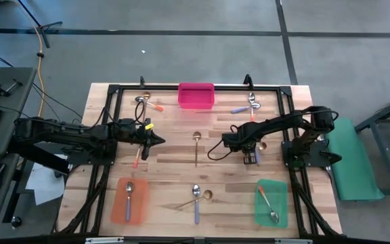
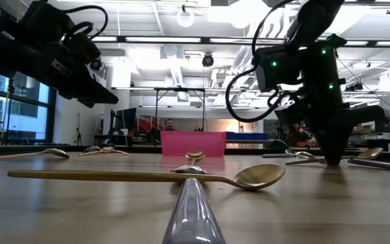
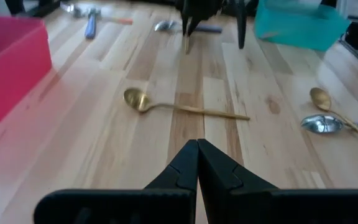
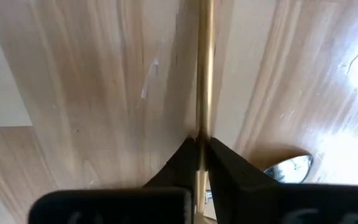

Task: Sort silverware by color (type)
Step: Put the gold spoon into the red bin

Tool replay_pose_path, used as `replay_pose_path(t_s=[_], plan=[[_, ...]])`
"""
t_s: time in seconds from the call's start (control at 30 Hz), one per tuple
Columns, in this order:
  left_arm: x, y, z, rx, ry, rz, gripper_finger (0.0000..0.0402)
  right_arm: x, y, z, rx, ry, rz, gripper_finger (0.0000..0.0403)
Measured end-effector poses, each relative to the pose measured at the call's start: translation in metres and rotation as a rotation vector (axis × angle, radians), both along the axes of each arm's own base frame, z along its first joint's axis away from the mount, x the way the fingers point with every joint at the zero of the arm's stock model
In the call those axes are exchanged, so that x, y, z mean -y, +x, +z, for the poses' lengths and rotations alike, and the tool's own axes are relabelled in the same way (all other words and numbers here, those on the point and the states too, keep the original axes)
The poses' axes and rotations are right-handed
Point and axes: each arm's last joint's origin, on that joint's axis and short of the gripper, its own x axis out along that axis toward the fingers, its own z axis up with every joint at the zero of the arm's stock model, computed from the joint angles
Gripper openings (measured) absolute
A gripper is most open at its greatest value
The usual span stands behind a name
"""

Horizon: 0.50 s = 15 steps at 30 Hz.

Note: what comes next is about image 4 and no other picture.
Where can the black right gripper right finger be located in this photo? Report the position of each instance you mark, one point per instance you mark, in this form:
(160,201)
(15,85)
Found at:
(259,205)

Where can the gold spoon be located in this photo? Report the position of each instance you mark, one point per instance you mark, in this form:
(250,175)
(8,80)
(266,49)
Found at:
(205,77)

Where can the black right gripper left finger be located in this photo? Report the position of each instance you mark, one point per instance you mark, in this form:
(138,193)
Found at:
(120,208)

